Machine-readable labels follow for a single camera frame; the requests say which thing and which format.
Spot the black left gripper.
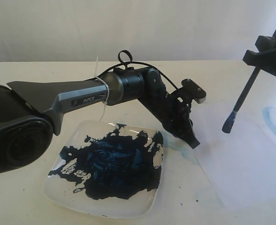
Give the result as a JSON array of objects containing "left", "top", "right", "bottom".
[{"left": 138, "top": 92, "right": 200, "bottom": 149}]

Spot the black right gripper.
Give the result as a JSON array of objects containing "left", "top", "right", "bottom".
[{"left": 243, "top": 36, "right": 276, "bottom": 76}]

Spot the black paintbrush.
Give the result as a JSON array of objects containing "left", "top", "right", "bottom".
[{"left": 222, "top": 29, "right": 276, "bottom": 134}]

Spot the white paper sheet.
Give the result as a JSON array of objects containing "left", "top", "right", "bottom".
[{"left": 175, "top": 98, "right": 276, "bottom": 208}]

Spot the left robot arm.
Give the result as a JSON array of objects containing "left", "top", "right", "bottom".
[{"left": 0, "top": 65, "right": 207, "bottom": 173}]

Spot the white square paint plate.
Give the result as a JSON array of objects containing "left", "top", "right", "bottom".
[{"left": 44, "top": 120, "right": 164, "bottom": 219}]

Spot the white zip tie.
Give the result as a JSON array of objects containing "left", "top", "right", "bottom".
[{"left": 93, "top": 56, "right": 110, "bottom": 122}]

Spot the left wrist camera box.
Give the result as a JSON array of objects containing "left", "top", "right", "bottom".
[{"left": 181, "top": 79, "right": 207, "bottom": 104}]

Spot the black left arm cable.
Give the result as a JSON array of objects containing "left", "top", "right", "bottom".
[{"left": 98, "top": 49, "right": 180, "bottom": 91}]

